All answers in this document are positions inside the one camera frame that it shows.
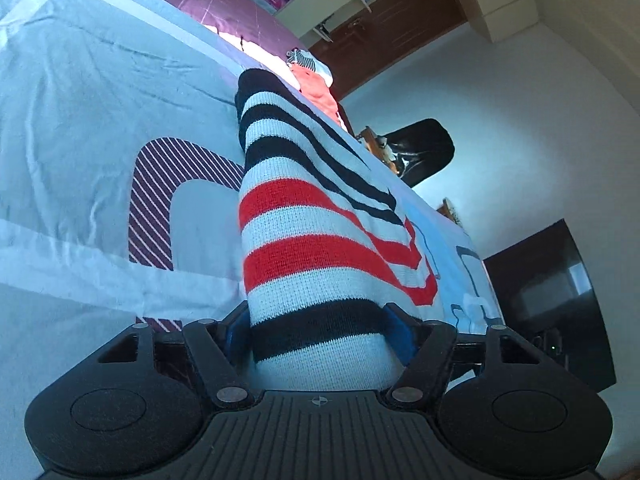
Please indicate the red orange cloth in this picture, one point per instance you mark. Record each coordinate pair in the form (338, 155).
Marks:
(320, 95)

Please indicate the black television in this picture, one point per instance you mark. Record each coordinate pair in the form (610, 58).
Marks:
(550, 290)

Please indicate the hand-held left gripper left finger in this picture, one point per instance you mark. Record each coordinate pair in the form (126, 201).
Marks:
(235, 340)

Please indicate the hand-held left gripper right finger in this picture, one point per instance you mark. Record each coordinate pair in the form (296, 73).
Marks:
(400, 335)

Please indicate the cream wardrobe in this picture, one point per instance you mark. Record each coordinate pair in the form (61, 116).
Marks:
(500, 0)

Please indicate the black chair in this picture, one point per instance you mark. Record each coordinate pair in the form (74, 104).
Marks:
(425, 155)

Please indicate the light blue patterned blanket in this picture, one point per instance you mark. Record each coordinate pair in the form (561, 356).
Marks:
(75, 85)

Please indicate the small wooden stand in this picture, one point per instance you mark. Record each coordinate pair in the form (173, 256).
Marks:
(450, 212)

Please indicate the zebra striped cloth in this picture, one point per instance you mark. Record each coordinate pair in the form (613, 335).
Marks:
(307, 60)

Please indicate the wooden side table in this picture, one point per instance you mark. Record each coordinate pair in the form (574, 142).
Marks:
(375, 145)

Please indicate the black red striped white sweater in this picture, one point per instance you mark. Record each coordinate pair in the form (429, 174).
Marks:
(300, 240)

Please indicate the brown wooden door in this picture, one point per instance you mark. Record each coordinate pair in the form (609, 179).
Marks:
(400, 20)

